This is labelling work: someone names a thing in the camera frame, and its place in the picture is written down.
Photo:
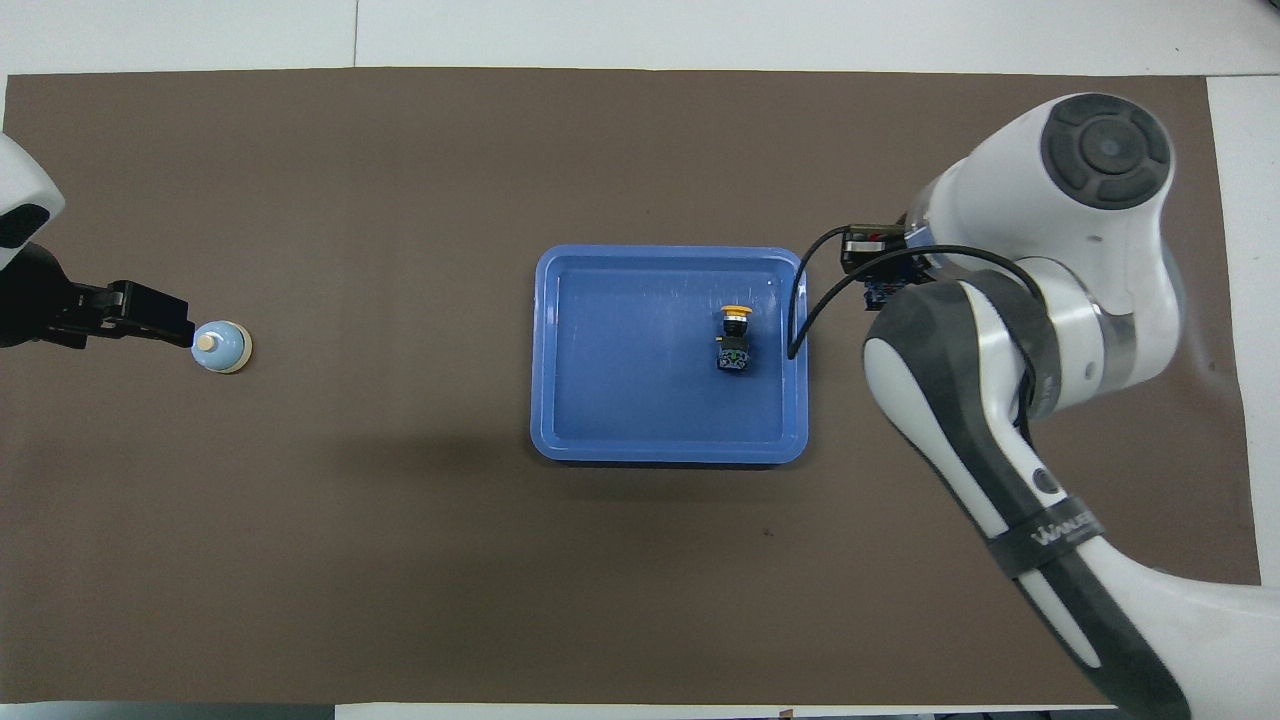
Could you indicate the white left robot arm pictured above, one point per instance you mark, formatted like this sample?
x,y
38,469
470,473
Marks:
x,y
20,200

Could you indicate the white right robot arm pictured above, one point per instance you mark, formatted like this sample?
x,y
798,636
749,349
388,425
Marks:
x,y
1050,330

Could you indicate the brown table mat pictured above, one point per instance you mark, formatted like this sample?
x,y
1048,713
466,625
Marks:
x,y
400,550

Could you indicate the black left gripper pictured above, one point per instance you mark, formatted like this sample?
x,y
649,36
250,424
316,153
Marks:
x,y
25,300

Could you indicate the blue plastic tray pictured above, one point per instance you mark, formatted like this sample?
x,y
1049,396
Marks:
x,y
640,400

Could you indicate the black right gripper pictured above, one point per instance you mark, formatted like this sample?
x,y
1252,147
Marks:
x,y
880,255

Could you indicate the yellow push button switch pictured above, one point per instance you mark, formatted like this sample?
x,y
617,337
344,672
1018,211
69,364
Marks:
x,y
733,345

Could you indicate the blue service bell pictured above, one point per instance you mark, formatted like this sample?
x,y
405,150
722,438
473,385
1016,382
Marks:
x,y
225,345

